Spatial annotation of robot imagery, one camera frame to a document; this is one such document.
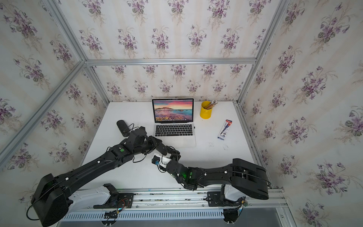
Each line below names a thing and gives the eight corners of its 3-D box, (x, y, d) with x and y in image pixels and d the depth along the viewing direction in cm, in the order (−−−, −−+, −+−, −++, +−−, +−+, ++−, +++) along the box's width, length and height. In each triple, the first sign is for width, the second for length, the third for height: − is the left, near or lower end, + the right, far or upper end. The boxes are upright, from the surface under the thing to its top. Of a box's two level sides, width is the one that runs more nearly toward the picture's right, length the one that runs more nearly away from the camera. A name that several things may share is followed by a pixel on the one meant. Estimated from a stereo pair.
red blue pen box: (217, 138, 100) (217, 136, 99) (225, 120, 111) (226, 118, 109) (224, 141, 98) (225, 140, 97) (232, 122, 109) (233, 121, 107)
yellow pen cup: (200, 119, 111) (201, 110, 102) (199, 110, 117) (200, 100, 108) (210, 119, 111) (212, 110, 102) (208, 110, 117) (211, 100, 108)
